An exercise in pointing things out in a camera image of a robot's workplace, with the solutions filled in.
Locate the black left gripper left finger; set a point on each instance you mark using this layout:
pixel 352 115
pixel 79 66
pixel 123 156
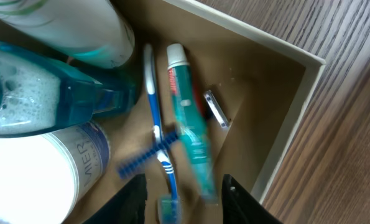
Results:
pixel 127 206

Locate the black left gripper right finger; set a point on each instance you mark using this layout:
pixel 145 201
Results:
pixel 240 207

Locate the white round jar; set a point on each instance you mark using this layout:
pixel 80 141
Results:
pixel 43 177

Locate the red green toothpaste tube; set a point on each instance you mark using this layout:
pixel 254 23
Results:
pixel 192 129

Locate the blue mouthwash bottle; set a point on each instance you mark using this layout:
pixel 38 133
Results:
pixel 39 94

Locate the white leaf-print cream tube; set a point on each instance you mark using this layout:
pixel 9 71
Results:
pixel 92 31

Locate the white cardboard box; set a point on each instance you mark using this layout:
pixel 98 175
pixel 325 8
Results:
pixel 262 84

